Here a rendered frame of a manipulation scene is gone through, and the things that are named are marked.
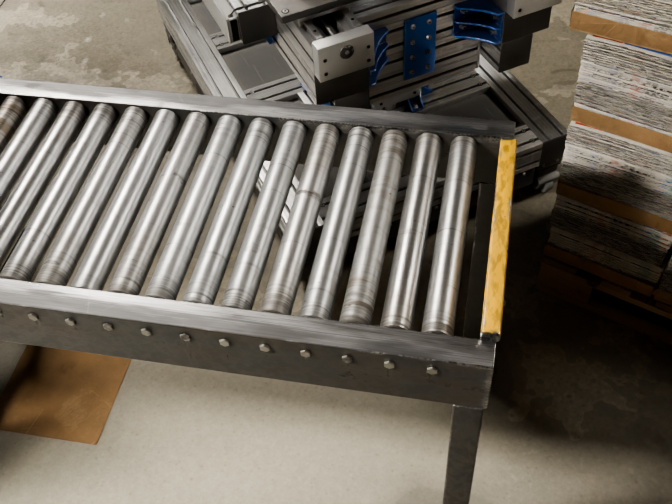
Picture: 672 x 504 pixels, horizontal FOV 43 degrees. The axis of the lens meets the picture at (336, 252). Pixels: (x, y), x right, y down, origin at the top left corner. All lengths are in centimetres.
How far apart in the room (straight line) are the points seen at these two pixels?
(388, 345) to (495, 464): 86
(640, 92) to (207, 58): 145
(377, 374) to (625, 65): 85
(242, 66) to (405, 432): 129
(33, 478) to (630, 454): 142
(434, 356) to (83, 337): 58
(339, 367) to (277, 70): 156
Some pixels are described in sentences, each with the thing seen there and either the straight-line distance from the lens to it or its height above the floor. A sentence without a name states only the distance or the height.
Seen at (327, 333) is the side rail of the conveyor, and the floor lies 80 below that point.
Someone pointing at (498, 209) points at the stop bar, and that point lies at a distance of 145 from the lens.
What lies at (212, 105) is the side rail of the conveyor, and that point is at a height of 80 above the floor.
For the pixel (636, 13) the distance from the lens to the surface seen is 177.
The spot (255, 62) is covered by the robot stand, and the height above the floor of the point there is 21.
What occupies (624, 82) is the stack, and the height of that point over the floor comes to 74.
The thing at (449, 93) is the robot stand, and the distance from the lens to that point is 259.
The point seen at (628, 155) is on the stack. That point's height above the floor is 56.
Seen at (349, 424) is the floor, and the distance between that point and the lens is 213.
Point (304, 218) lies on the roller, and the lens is 146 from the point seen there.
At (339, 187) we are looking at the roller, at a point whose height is 80.
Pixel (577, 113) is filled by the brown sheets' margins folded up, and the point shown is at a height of 63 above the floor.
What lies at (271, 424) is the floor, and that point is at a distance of 215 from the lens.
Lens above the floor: 187
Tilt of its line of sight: 50 degrees down
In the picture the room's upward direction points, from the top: 5 degrees counter-clockwise
